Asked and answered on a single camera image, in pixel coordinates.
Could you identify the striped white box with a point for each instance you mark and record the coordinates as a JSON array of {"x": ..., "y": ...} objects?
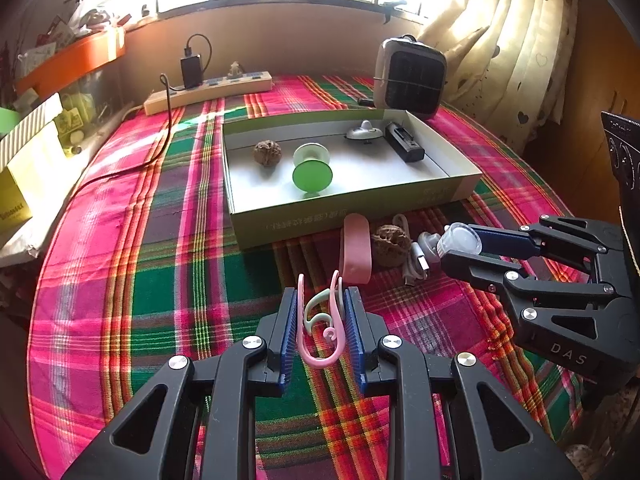
[{"x": 30, "y": 127}]

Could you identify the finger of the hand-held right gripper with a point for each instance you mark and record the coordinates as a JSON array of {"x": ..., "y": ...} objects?
[
  {"x": 505, "y": 242},
  {"x": 480, "y": 270}
]

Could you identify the small beige figurine plug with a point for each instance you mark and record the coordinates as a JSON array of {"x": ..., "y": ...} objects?
[{"x": 234, "y": 70}]

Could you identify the green box lid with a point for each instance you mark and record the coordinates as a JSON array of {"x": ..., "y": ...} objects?
[{"x": 6, "y": 120}]

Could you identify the cream heart print curtain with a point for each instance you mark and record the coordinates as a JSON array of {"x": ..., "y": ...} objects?
[{"x": 510, "y": 35}]

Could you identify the green white spool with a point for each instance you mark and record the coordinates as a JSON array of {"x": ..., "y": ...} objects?
[{"x": 311, "y": 170}]

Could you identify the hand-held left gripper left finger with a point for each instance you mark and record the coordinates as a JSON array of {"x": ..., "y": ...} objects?
[{"x": 287, "y": 340}]

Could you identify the orange tray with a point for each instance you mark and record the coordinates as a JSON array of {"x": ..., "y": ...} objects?
[{"x": 75, "y": 57}]

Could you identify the white grey desk heater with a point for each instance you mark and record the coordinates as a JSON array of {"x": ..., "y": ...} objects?
[{"x": 410, "y": 77}]

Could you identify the beige power strip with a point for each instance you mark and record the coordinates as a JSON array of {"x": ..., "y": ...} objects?
[{"x": 220, "y": 88}]

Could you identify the black rectangular device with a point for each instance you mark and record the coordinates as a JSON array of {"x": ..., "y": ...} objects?
[{"x": 404, "y": 144}]

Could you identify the brown walnut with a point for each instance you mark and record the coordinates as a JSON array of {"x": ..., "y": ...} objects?
[
  {"x": 266, "y": 152},
  {"x": 391, "y": 246}
]

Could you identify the yellow green box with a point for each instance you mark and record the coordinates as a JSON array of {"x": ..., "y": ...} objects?
[{"x": 30, "y": 170}]

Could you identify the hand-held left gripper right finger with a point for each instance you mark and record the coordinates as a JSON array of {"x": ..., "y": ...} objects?
[{"x": 352, "y": 340}]

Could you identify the green cardboard box tray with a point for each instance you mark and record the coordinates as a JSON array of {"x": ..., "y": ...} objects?
[{"x": 260, "y": 220}]

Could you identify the white plastic sheet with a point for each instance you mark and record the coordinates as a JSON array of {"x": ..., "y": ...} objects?
[{"x": 30, "y": 245}]

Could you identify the small black plug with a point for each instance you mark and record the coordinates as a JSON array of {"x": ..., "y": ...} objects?
[{"x": 365, "y": 102}]

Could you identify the pile of assorted packets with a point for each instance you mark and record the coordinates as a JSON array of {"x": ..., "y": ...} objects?
[{"x": 75, "y": 20}]

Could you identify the small clear white jar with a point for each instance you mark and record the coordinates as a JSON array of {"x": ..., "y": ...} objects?
[{"x": 457, "y": 241}]

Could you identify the yellow green packet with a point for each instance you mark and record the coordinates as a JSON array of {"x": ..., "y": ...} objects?
[{"x": 72, "y": 116}]

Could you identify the black charger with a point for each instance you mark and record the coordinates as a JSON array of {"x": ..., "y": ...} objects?
[{"x": 191, "y": 72}]

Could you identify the pink oval case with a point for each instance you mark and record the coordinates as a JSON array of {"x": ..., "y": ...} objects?
[{"x": 356, "y": 250}]

